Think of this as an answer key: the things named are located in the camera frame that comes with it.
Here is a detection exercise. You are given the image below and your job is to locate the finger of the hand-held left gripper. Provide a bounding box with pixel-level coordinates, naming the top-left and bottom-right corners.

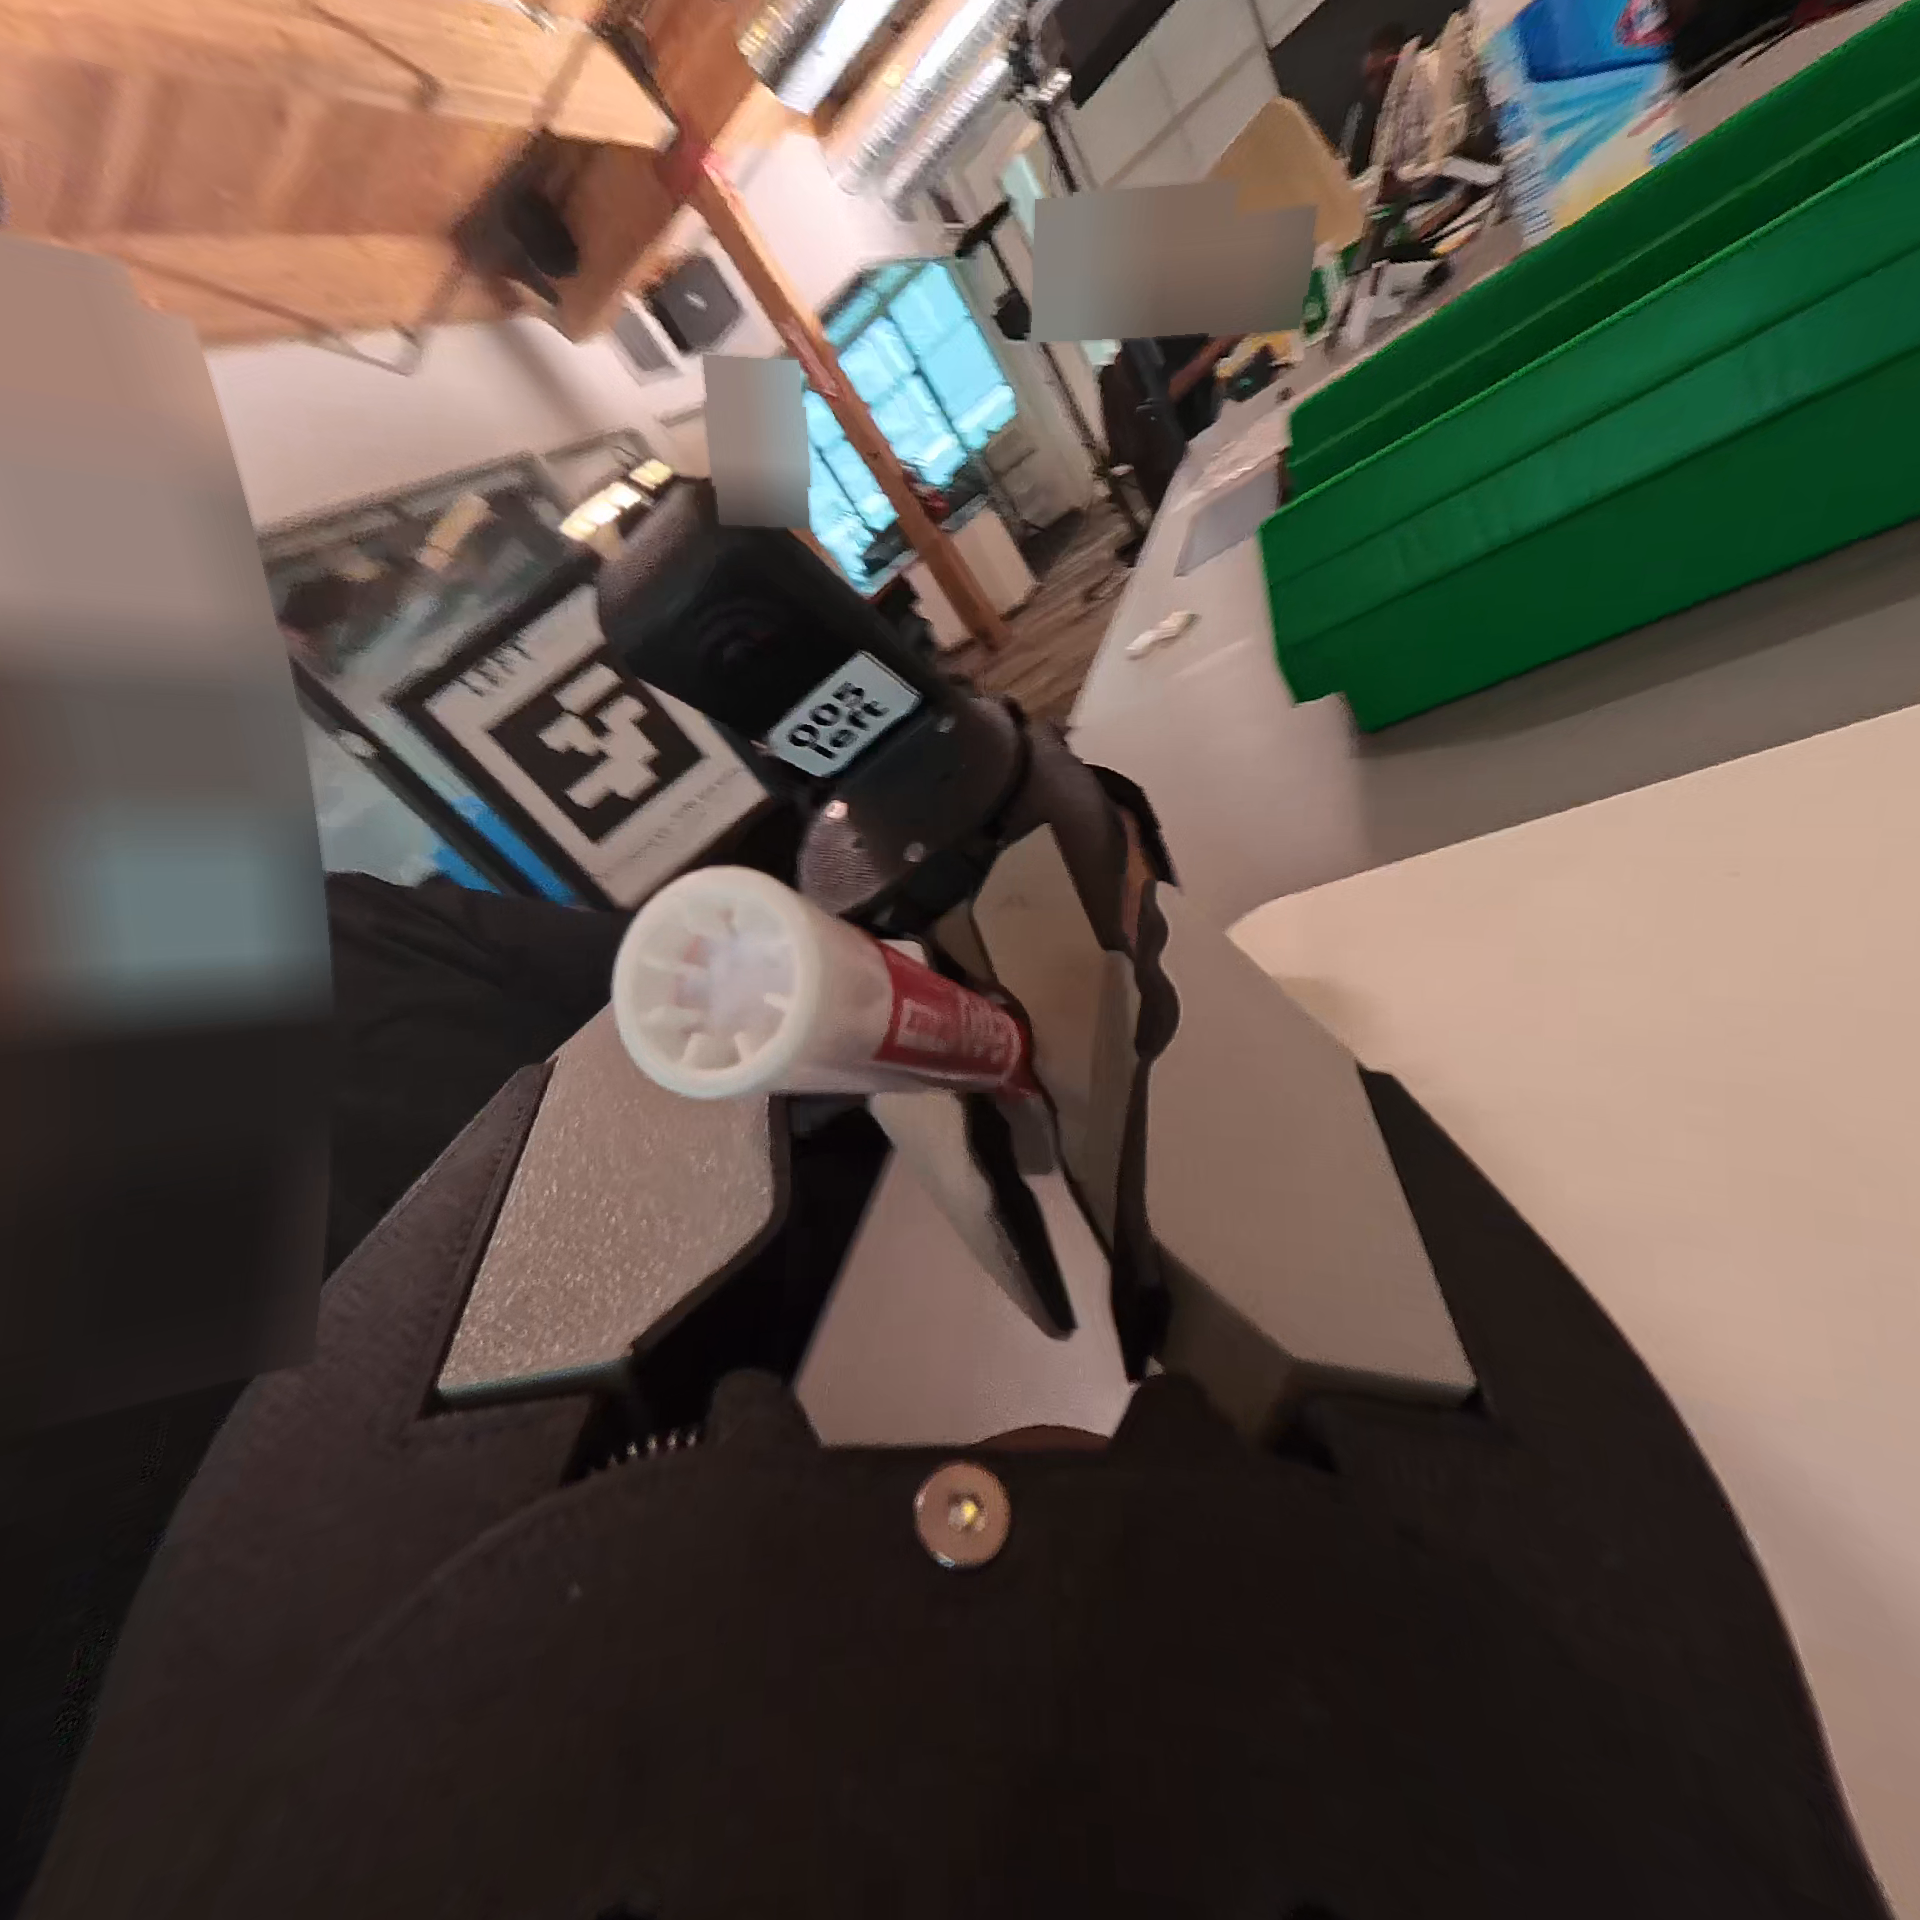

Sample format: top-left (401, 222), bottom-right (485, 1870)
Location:
top-left (870, 1084), bottom-right (1079, 1339)
top-left (970, 823), bottom-right (1142, 1249)

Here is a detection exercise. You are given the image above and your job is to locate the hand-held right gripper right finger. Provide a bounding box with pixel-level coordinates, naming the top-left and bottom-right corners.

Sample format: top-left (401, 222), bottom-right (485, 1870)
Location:
top-left (1105, 873), bottom-right (1484, 1439)

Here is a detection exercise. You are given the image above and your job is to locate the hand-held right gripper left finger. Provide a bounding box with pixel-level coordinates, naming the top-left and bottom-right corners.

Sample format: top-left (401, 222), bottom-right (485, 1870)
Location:
top-left (432, 1001), bottom-right (887, 1403)

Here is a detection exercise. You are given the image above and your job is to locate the red dry erase marker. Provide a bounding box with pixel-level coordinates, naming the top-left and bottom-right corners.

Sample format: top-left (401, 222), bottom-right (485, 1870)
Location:
top-left (610, 865), bottom-right (1040, 1105)

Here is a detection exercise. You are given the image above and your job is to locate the white whiteboard sheet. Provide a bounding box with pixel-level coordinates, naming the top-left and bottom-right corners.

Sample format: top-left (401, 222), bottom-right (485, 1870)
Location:
top-left (1228, 705), bottom-right (1920, 1920)

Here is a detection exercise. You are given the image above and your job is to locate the person's left forearm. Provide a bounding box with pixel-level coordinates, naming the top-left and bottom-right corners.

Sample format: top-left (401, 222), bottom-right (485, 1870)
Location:
top-left (321, 871), bottom-right (647, 1249)

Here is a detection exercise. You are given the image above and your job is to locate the framed fiducial marker sign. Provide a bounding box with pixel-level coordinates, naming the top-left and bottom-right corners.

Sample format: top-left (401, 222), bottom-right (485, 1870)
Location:
top-left (381, 577), bottom-right (781, 913)

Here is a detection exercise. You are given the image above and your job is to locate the black loudspeaker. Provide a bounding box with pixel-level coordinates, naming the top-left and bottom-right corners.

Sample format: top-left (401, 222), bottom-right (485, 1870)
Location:
top-left (644, 255), bottom-right (744, 354)

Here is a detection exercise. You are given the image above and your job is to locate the green plastic bin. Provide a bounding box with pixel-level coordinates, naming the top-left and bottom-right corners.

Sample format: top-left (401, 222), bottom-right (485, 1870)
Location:
top-left (1257, 0), bottom-right (1920, 733)

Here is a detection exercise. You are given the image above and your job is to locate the wooden sign board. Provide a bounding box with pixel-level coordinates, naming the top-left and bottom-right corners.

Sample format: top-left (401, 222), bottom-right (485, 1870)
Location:
top-left (1207, 95), bottom-right (1367, 250)

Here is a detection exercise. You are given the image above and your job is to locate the disinfecting wipes canister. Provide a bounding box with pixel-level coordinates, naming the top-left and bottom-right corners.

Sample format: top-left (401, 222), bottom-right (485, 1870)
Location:
top-left (1476, 0), bottom-right (1688, 242)

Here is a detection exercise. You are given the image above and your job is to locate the wooden support post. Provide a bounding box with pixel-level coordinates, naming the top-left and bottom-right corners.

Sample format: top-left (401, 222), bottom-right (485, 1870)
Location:
top-left (660, 135), bottom-right (1007, 649)

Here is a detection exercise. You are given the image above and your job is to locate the silver air duct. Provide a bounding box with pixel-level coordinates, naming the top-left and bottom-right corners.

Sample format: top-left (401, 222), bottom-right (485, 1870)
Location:
top-left (735, 0), bottom-right (1050, 196)

